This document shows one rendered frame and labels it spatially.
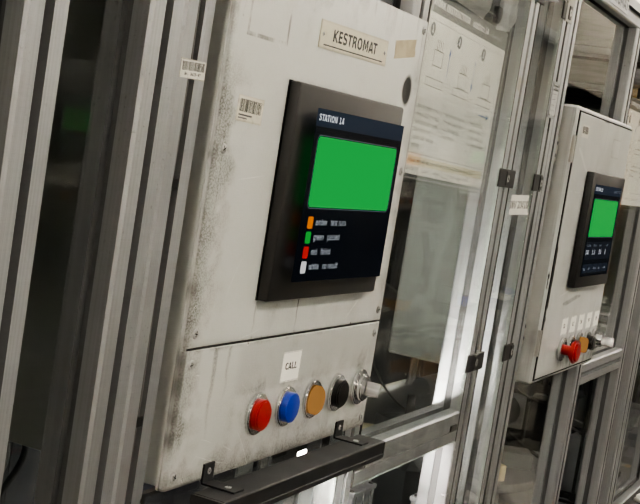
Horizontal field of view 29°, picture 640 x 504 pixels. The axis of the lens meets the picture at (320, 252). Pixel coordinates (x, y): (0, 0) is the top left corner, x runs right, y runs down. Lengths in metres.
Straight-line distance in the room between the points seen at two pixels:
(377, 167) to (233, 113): 0.27
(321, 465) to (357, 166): 0.30
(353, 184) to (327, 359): 0.20
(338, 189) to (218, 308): 0.19
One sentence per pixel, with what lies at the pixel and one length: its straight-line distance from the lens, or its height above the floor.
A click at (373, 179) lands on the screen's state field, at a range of 1.27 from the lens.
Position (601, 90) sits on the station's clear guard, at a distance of 2.35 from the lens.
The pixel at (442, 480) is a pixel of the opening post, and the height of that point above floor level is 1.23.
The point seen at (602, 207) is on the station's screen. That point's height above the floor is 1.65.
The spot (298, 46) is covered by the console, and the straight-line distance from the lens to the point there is 1.13.
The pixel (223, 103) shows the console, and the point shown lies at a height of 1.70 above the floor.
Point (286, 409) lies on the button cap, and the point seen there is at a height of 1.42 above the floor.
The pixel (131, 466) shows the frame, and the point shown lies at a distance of 1.05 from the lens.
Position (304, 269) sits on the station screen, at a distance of 1.16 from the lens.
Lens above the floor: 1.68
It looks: 5 degrees down
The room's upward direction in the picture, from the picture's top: 9 degrees clockwise
